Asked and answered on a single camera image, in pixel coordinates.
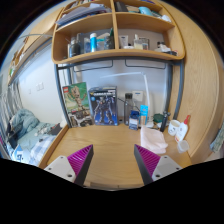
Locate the bed with checked sheet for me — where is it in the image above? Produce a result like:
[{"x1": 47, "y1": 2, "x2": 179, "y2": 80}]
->
[{"x1": 0, "y1": 83, "x2": 68, "y2": 166}]

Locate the blue robot model kit box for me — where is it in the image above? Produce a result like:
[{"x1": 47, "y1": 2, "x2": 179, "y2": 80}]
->
[{"x1": 87, "y1": 85, "x2": 119, "y2": 127}]

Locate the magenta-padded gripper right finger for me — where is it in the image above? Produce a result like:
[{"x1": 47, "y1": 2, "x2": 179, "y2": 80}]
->
[{"x1": 133, "y1": 143, "x2": 184, "y2": 185}]

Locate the dark green round container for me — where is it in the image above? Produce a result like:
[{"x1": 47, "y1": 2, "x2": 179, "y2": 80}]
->
[{"x1": 152, "y1": 113, "x2": 164, "y2": 124}]

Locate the pink towel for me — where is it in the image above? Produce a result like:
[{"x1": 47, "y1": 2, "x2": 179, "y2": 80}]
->
[{"x1": 139, "y1": 125, "x2": 169, "y2": 155}]

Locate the teal blanket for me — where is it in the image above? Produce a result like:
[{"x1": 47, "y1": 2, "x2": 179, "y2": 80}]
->
[{"x1": 9, "y1": 109, "x2": 41, "y2": 139}]

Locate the dark grey metal frame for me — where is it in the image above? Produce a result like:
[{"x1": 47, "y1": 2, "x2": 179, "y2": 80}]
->
[{"x1": 54, "y1": 57, "x2": 185, "y2": 128}]

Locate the black cylindrical stick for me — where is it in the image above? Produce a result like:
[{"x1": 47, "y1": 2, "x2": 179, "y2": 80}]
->
[{"x1": 159, "y1": 111, "x2": 172, "y2": 133}]

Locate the clear plastic cup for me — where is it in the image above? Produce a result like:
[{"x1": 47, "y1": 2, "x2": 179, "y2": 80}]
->
[{"x1": 176, "y1": 139, "x2": 190, "y2": 154}]

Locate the green tree figure set box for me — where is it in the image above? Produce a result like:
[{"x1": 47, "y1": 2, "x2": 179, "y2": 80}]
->
[{"x1": 61, "y1": 81, "x2": 94, "y2": 128}]

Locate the white desk lamp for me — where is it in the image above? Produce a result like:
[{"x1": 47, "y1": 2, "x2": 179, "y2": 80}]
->
[{"x1": 99, "y1": 71, "x2": 156, "y2": 129}]

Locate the white bottle with red cap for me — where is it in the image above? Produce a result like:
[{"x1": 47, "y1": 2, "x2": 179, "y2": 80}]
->
[{"x1": 174, "y1": 114, "x2": 192, "y2": 144}]

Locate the white mug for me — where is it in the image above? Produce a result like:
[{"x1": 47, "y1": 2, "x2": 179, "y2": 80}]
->
[{"x1": 167, "y1": 119, "x2": 182, "y2": 137}]

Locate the light blue card package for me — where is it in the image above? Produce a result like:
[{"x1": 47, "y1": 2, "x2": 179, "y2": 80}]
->
[{"x1": 139, "y1": 104, "x2": 150, "y2": 127}]

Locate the wooden shelf unit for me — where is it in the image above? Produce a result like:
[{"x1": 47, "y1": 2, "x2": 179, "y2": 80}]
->
[{"x1": 51, "y1": 0, "x2": 186, "y2": 65}]

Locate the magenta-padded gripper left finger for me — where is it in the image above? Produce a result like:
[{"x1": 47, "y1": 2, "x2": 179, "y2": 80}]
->
[{"x1": 44, "y1": 144, "x2": 95, "y2": 187}]

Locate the small blue box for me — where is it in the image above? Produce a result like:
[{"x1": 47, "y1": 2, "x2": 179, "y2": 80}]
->
[{"x1": 128, "y1": 109, "x2": 140, "y2": 131}]

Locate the dark transparent water bottle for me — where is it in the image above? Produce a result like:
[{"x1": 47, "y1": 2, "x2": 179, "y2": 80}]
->
[{"x1": 123, "y1": 92, "x2": 134, "y2": 127}]

